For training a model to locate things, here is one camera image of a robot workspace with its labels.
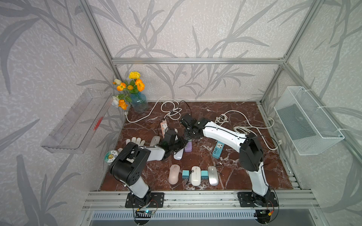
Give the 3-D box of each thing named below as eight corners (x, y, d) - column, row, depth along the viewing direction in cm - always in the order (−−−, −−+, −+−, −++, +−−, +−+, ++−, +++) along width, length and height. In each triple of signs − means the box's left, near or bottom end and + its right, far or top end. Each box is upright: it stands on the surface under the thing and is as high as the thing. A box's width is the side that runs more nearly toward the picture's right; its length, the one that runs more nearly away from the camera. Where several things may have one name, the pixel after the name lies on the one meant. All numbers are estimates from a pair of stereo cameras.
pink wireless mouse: (168, 184, 81) (167, 182, 78) (170, 165, 88) (169, 164, 85) (179, 184, 81) (179, 182, 78) (180, 165, 88) (180, 164, 85)
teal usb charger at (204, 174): (201, 179, 82) (201, 178, 81) (200, 171, 85) (200, 170, 83) (208, 179, 82) (208, 178, 81) (207, 171, 85) (208, 170, 83)
